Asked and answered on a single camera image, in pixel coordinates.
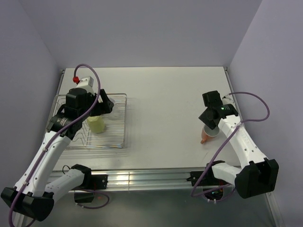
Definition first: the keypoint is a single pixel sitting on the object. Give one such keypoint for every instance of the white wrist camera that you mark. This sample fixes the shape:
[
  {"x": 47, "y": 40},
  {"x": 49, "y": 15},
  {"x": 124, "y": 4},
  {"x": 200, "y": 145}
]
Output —
[
  {"x": 85, "y": 83},
  {"x": 228, "y": 99}
]

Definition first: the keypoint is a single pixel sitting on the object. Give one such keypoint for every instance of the yellow-green ceramic mug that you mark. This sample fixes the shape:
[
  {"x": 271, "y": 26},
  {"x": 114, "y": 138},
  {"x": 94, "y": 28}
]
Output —
[{"x": 95, "y": 124}]

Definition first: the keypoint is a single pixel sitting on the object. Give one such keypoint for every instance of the large clear glass tumbler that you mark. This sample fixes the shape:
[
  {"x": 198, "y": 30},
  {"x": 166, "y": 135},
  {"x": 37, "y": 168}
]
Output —
[{"x": 115, "y": 114}]

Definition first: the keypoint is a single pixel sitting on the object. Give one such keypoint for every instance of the metal wire dish rack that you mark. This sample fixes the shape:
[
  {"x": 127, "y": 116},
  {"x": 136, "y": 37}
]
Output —
[{"x": 113, "y": 135}]

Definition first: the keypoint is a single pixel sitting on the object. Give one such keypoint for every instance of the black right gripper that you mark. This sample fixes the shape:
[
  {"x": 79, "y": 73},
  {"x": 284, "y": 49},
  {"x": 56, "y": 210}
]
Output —
[{"x": 203, "y": 117}]

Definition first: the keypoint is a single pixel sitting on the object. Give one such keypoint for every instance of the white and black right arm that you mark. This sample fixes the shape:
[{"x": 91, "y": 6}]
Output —
[{"x": 257, "y": 174}]

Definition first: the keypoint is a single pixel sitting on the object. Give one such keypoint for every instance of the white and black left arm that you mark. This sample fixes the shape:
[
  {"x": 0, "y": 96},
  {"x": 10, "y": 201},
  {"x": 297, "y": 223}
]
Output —
[{"x": 33, "y": 196}]

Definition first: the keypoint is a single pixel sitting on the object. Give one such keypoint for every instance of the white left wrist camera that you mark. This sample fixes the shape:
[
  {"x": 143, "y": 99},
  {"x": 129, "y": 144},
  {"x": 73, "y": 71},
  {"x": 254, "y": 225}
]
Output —
[{"x": 85, "y": 83}]

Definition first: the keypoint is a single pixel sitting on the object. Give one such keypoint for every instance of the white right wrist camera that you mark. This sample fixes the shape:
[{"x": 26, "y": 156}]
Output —
[{"x": 228, "y": 99}]

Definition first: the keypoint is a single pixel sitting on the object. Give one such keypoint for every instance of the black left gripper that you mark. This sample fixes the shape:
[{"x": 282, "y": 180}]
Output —
[{"x": 104, "y": 107}]

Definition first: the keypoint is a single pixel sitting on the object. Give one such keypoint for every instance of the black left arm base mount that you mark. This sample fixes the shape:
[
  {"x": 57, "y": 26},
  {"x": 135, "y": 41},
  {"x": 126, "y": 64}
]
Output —
[{"x": 84, "y": 195}]

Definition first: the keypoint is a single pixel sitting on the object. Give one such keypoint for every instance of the orange ceramic mug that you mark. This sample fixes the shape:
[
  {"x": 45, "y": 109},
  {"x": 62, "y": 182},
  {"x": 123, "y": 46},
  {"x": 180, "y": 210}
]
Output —
[{"x": 208, "y": 134}]

